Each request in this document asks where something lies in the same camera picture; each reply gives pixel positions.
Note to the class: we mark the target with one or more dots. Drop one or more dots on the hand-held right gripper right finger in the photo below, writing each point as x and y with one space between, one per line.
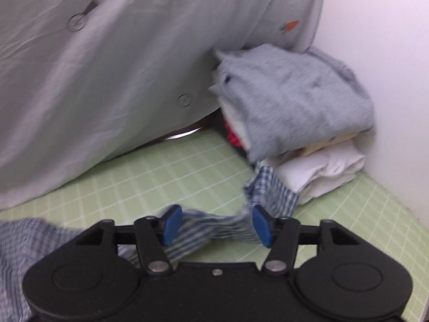
262 225

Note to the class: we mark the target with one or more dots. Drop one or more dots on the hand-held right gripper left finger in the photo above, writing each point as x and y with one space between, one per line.
172 224

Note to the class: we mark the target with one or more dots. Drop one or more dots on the blue plaid shirt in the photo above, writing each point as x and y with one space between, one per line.
214 223

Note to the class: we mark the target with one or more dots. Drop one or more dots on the green grid mat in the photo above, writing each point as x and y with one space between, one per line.
161 174

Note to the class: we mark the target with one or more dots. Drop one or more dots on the white folded garment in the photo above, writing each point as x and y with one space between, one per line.
321 171

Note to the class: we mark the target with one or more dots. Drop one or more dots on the red and black garment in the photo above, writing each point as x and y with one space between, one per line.
231 133

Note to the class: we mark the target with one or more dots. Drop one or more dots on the cream folded garment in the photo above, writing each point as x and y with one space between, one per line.
326 142

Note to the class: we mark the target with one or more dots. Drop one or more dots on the grey folded garment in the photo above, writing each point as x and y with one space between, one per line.
295 97

